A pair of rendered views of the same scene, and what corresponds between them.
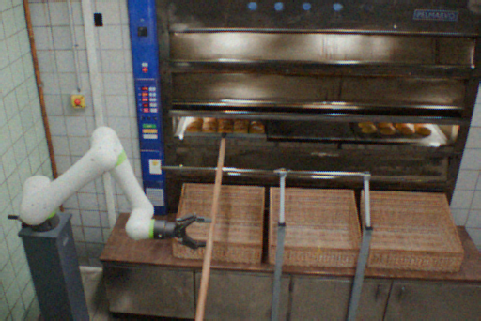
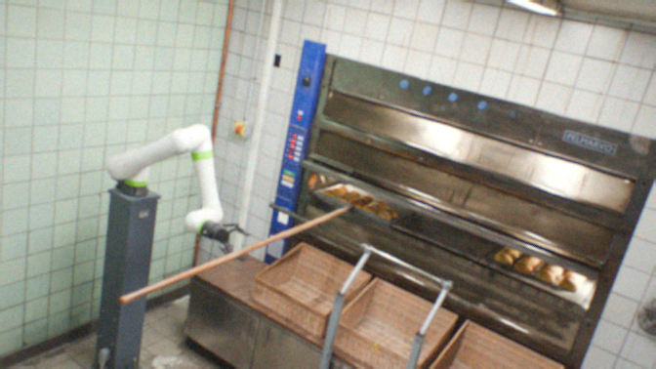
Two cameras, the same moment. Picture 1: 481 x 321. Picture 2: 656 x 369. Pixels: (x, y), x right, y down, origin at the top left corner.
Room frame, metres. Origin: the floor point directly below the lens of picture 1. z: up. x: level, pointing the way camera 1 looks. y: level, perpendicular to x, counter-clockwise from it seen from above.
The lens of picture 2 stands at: (-0.53, -1.34, 2.42)
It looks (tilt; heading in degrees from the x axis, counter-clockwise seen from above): 18 degrees down; 22
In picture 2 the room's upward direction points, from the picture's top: 12 degrees clockwise
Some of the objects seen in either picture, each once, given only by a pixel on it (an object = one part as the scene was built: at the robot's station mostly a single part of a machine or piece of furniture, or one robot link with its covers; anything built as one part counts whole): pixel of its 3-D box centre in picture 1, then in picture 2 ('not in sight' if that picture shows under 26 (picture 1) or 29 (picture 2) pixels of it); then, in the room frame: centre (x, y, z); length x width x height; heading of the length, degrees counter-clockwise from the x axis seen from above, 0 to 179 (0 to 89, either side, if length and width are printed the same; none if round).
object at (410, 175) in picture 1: (310, 163); (422, 267); (2.71, -0.80, 1.02); 1.79 x 0.11 x 0.19; 81
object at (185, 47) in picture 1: (319, 48); (456, 143); (2.71, -0.80, 1.80); 1.79 x 0.11 x 0.19; 81
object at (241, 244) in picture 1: (220, 221); (310, 286); (2.54, -0.19, 0.72); 0.56 x 0.49 x 0.28; 80
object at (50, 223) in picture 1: (33, 217); (129, 184); (1.91, 0.77, 1.23); 0.26 x 0.15 x 0.06; 80
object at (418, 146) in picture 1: (311, 143); (430, 246); (2.73, -0.80, 1.16); 1.80 x 0.06 x 0.04; 81
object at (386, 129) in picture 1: (388, 114); (546, 259); (3.05, -1.44, 1.21); 0.61 x 0.48 x 0.06; 171
